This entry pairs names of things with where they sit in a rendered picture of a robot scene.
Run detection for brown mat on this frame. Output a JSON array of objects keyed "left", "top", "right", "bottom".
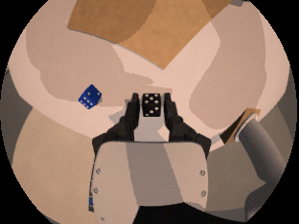
[{"left": 67, "top": 0, "right": 232, "bottom": 69}]

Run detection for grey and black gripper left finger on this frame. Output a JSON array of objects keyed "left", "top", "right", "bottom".
[{"left": 92, "top": 93, "right": 140, "bottom": 157}]

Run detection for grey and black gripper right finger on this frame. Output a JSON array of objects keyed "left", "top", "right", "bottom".
[{"left": 163, "top": 93, "right": 212, "bottom": 160}]

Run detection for blue die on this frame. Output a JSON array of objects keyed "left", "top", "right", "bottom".
[{"left": 79, "top": 84, "right": 102, "bottom": 109}]

